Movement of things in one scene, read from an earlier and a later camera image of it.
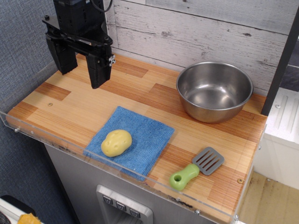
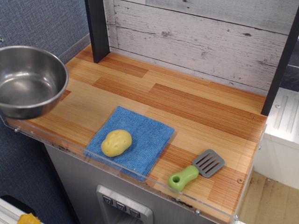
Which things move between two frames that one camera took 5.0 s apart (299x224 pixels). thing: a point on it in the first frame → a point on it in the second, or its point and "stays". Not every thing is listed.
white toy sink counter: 277,155 stays
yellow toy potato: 117,142 stays
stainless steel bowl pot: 213,92 → 32,82
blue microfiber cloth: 149,142 stays
